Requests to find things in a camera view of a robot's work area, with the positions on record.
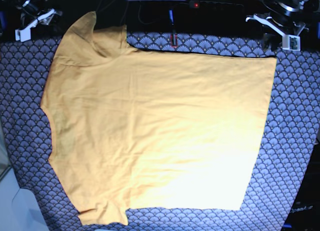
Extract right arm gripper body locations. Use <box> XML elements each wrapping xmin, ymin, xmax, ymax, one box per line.
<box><xmin>15</xmin><ymin>0</ymin><xmax>63</xmax><ymax>29</ymax></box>

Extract yellow T-shirt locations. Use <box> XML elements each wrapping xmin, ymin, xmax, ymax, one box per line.
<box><xmin>40</xmin><ymin>11</ymin><xmax>277</xmax><ymax>225</ymax></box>

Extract red black table clamp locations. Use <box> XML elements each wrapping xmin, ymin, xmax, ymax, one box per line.
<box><xmin>170</xmin><ymin>29</ymin><xmax>178</xmax><ymax>48</ymax></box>

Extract blue fan-pattern tablecloth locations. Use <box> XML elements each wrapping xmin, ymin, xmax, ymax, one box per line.
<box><xmin>0</xmin><ymin>33</ymin><xmax>320</xmax><ymax>231</ymax></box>

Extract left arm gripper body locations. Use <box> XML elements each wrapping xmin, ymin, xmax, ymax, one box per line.
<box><xmin>262</xmin><ymin>0</ymin><xmax>310</xmax><ymax>33</ymax></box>

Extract black OpenArm case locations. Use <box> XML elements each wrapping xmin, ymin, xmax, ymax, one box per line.
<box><xmin>282</xmin><ymin>141</ymin><xmax>320</xmax><ymax>231</ymax></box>

